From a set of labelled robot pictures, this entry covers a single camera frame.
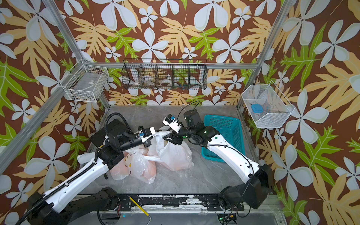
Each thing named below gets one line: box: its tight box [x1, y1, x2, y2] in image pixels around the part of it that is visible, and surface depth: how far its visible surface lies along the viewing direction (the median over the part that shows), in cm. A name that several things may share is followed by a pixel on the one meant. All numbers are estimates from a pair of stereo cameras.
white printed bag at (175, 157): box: [154, 126, 195, 172], surface depth 74 cm
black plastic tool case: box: [89, 112, 128, 149], surface depth 54 cm
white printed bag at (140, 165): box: [123, 148, 162, 185], surface depth 76 cm
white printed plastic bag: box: [109, 147, 150, 184], surface depth 76 cm
